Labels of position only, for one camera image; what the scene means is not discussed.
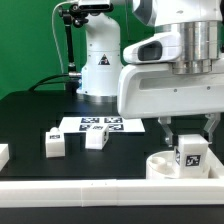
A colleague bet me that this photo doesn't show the black camera on mount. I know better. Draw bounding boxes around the black camera on mount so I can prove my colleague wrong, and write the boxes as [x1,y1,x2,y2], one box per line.
[78,0,113,13]

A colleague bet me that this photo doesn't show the white U-shaped obstacle fence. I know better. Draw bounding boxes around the white U-shaped obstacle fence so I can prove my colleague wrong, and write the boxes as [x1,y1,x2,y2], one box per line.
[0,151,224,208]

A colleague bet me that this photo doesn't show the white camera cable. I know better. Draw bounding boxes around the white camera cable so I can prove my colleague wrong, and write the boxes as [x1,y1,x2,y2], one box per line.
[51,0,75,74]

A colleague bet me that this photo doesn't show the white round stool seat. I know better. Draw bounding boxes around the white round stool seat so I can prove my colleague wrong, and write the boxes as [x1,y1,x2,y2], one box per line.
[145,150,212,180]

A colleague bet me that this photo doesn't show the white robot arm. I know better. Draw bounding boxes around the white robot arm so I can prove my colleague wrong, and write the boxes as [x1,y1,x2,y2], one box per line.
[78,0,224,144]

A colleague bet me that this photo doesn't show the black cables on table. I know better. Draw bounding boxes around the black cables on table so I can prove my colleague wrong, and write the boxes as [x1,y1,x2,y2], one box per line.
[27,73,82,92]

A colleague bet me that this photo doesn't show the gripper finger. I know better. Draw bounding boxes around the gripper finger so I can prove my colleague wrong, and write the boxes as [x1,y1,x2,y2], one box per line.
[158,117,173,147]
[203,113,221,143]

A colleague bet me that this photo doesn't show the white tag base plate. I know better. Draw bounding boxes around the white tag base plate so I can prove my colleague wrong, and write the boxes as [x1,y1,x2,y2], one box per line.
[59,116,145,133]

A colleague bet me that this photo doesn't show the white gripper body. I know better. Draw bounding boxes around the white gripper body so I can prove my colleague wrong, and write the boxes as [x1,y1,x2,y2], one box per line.
[117,32,224,119]

